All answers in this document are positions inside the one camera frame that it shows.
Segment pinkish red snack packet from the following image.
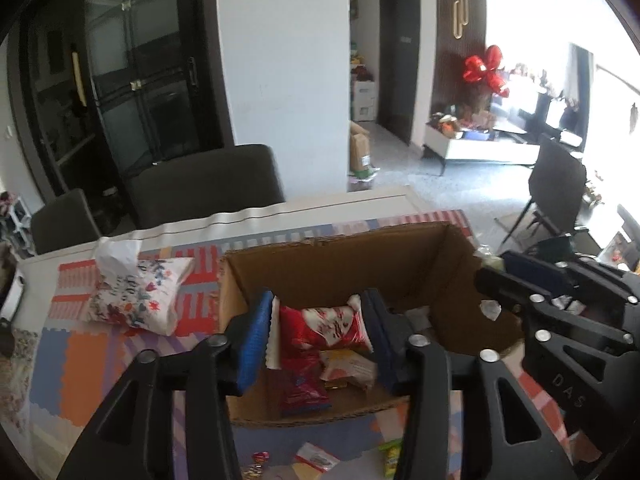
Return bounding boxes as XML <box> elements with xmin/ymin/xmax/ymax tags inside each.
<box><xmin>267</xmin><ymin>294</ymin><xmax>375</xmax><ymax>371</ymax></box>

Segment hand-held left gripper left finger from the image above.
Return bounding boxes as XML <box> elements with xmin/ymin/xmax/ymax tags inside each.
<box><xmin>55</xmin><ymin>290</ymin><xmax>275</xmax><ymax>480</ymax></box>

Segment white shoe rack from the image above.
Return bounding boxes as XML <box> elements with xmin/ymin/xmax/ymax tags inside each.
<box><xmin>0</xmin><ymin>190</ymin><xmax>36</xmax><ymax>261</ymax></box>

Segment grey side chair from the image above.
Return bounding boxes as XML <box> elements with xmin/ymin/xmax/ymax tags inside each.
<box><xmin>495</xmin><ymin>132</ymin><xmax>588</xmax><ymax>251</ymax></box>

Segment floral tissue pack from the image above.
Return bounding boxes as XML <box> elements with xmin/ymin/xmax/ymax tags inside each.
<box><xmin>82</xmin><ymin>237</ymin><xmax>197</xmax><ymax>337</ymax></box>

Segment flat brown carton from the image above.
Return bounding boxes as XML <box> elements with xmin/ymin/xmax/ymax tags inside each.
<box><xmin>349</xmin><ymin>122</ymin><xmax>375</xmax><ymax>173</ymax></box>

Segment white electric cooker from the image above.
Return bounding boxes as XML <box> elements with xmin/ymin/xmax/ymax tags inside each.
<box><xmin>0</xmin><ymin>265</ymin><xmax>27</xmax><ymax>322</ymax></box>

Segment green chip bag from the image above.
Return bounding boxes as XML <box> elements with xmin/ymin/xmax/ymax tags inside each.
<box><xmin>379</xmin><ymin>439</ymin><xmax>404</xmax><ymax>477</ymax></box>

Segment pale floral table runner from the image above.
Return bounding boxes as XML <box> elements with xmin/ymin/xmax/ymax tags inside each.
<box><xmin>0</xmin><ymin>327</ymin><xmax>42</xmax><ymax>436</ymax></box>

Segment brown cardboard box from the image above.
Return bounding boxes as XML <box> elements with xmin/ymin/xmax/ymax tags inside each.
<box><xmin>217</xmin><ymin>221</ymin><xmax>526</xmax><ymax>428</ymax></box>

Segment white orange snack packet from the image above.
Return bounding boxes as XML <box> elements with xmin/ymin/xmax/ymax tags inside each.
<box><xmin>319</xmin><ymin>349</ymin><xmax>379</xmax><ymax>392</ymax></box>

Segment small wrapped candy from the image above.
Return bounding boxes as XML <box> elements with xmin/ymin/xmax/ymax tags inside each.
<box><xmin>242</xmin><ymin>452</ymin><xmax>271</xmax><ymax>480</ymax></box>

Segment white hallway shelf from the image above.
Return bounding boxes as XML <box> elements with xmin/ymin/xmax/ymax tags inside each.
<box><xmin>350</xmin><ymin>50</ymin><xmax>378</xmax><ymax>122</ymax></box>

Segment wood slat wall panel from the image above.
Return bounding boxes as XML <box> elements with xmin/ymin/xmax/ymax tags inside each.
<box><xmin>432</xmin><ymin>0</ymin><xmax>488</xmax><ymax>116</ymax></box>

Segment gold wall ornament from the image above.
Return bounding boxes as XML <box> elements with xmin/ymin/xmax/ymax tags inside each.
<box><xmin>452</xmin><ymin>0</ymin><xmax>471</xmax><ymax>40</ymax></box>

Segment pile of small toys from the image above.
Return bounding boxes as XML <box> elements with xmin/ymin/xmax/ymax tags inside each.
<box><xmin>429</xmin><ymin>102</ymin><xmax>498</xmax><ymax>141</ymax></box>

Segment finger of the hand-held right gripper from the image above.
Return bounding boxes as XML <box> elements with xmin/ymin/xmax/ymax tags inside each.
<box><xmin>474</xmin><ymin>267</ymin><xmax>640</xmax><ymax>441</ymax></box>
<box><xmin>500</xmin><ymin>250</ymin><xmax>640</xmax><ymax>308</ymax></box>

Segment white television cabinet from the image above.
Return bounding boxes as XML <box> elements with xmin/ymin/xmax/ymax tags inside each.
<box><xmin>422</xmin><ymin>122</ymin><xmax>543</xmax><ymax>176</ymax></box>

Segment dark red snack packet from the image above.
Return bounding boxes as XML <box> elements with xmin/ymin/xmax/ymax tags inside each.
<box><xmin>277</xmin><ymin>352</ymin><xmax>332</xmax><ymax>418</ymax></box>

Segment black glass sliding door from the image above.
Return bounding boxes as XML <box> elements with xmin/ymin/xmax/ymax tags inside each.
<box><xmin>7</xmin><ymin>0</ymin><xmax>236</xmax><ymax>201</ymax></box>

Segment white packet red trim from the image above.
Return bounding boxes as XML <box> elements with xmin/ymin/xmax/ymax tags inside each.
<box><xmin>294</xmin><ymin>442</ymin><xmax>341</xmax><ymax>473</ymax></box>

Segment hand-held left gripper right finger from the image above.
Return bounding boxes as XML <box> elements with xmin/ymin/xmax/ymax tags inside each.
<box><xmin>361</xmin><ymin>287</ymin><xmax>576</xmax><ymax>480</ymax></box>

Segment red foil balloon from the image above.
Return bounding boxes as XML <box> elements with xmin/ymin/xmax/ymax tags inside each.
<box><xmin>462</xmin><ymin>45</ymin><xmax>511</xmax><ymax>98</ymax></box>

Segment dark grey dining chair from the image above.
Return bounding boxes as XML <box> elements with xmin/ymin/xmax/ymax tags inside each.
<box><xmin>31</xmin><ymin>189</ymin><xmax>103</xmax><ymax>256</ymax></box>
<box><xmin>122</xmin><ymin>144</ymin><xmax>287</xmax><ymax>231</ymax></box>

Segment dark hallway door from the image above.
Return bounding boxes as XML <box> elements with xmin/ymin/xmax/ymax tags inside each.
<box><xmin>377</xmin><ymin>0</ymin><xmax>421</xmax><ymax>148</ymax></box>

